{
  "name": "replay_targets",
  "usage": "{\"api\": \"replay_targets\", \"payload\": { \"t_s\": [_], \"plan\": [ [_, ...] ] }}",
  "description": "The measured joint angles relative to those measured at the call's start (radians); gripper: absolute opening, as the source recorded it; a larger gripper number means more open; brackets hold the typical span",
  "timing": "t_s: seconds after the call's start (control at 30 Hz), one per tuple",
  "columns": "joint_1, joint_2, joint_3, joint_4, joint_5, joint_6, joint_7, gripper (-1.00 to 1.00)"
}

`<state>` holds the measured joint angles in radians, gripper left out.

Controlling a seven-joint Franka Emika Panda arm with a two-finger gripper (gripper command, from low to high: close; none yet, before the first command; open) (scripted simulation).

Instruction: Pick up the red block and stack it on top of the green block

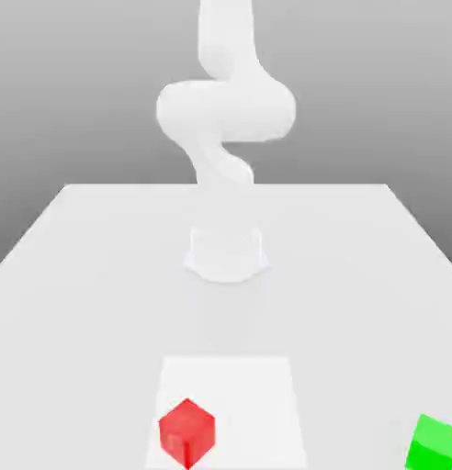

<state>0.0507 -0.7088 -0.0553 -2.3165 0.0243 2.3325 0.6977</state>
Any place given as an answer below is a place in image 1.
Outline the small red cube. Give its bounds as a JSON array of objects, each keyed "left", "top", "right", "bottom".
[{"left": 158, "top": 397, "right": 217, "bottom": 470}]

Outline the small green cube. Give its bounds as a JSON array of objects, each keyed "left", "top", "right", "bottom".
[{"left": 404, "top": 412, "right": 452, "bottom": 470}]

